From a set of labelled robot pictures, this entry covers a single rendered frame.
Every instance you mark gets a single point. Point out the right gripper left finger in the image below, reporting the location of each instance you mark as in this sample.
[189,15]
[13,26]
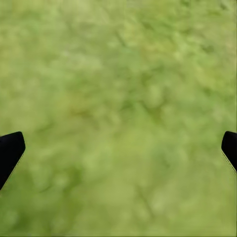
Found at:
[12,146]

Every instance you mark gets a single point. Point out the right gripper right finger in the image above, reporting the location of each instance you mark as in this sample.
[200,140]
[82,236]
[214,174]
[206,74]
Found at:
[229,147]

